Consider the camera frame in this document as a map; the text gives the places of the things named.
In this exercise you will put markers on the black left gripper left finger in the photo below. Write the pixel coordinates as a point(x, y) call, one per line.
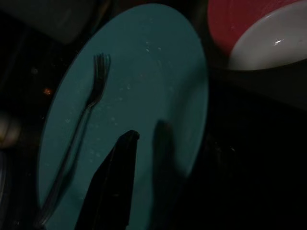
point(112, 191)

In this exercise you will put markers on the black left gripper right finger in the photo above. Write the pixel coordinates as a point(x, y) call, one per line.
point(168, 179)

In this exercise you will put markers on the white bowl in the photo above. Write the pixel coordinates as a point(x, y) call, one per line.
point(263, 48)

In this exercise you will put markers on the silver metal fork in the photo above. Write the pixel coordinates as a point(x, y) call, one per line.
point(90, 104)

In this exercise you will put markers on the teal round plate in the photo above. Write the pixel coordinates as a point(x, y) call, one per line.
point(144, 83)

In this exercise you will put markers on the pink round plate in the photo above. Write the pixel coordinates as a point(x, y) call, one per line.
point(220, 24)

